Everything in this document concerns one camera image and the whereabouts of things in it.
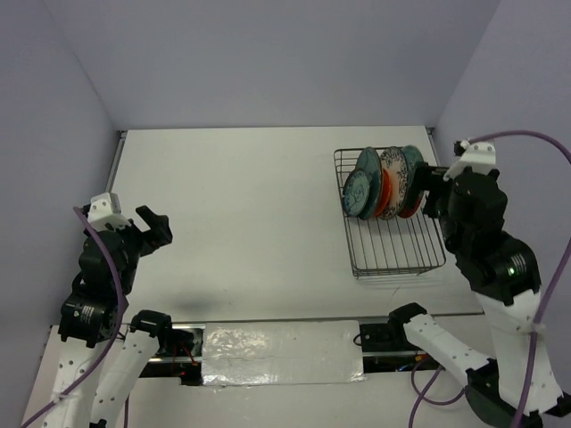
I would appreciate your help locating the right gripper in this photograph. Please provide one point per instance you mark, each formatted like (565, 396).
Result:
(429, 176)

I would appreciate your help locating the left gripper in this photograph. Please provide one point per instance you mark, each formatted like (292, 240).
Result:
(158, 223)

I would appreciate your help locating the red plate with teal flower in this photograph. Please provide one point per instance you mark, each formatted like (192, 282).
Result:
(414, 197)

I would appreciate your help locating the dark teal blossom plate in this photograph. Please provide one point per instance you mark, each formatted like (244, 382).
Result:
(369, 162)

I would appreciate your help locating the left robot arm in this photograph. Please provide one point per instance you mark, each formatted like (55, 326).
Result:
(91, 318)

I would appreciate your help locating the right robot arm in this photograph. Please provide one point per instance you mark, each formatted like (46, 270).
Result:
(516, 386)

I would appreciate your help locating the white blue floral plate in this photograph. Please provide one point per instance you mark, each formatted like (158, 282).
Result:
(394, 162)

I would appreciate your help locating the orange plate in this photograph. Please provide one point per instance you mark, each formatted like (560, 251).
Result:
(385, 194)

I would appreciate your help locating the small blue patterned plate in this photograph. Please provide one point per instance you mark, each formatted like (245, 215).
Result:
(355, 193)

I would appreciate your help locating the silver foil cover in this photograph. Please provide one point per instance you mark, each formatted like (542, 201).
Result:
(281, 353)

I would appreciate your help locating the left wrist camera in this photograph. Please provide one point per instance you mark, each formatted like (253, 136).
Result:
(103, 208)

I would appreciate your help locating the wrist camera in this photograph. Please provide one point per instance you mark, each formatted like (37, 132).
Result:
(479, 156)
(103, 208)

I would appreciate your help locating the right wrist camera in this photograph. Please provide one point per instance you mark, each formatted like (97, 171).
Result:
(479, 156)

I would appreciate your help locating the wire dish rack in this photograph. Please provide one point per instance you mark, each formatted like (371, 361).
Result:
(379, 247)

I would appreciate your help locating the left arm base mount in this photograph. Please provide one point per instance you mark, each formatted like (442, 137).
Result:
(180, 357)

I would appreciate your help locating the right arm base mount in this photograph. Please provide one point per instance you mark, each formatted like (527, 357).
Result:
(377, 338)

